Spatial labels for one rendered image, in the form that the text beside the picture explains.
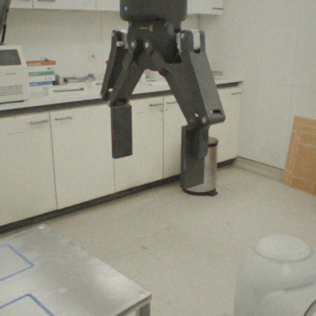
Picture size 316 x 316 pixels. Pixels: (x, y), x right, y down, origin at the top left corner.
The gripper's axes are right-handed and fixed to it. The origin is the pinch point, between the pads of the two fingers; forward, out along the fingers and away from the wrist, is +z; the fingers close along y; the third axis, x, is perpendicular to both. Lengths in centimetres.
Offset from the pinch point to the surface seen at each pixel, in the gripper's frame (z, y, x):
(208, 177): 104, 181, -205
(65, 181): 91, 219, -93
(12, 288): 38, 40, 7
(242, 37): -9, 221, -289
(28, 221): 117, 224, -64
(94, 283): 37.9, 30.5, -7.9
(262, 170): 118, 186, -288
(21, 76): 13, 219, -68
